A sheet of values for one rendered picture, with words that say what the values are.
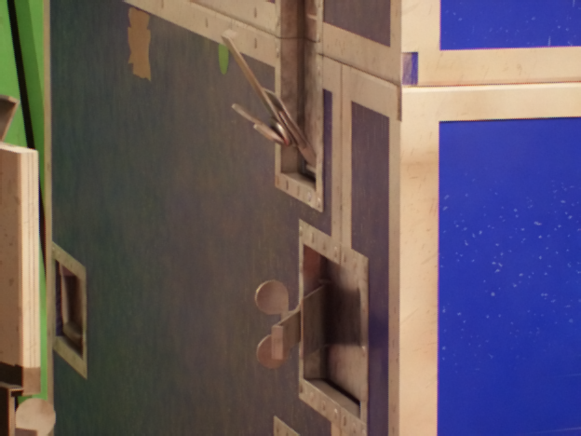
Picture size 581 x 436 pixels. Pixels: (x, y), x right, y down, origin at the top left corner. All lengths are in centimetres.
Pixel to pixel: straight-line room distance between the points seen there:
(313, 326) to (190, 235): 39
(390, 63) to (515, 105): 8
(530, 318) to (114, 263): 87
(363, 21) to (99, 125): 85
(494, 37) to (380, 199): 13
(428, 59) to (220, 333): 55
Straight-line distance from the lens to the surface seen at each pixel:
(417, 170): 241
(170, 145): 304
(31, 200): 211
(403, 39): 240
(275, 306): 260
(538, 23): 242
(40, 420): 219
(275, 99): 263
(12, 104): 222
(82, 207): 339
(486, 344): 244
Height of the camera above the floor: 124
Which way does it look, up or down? 9 degrees down
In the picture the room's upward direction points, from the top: straight up
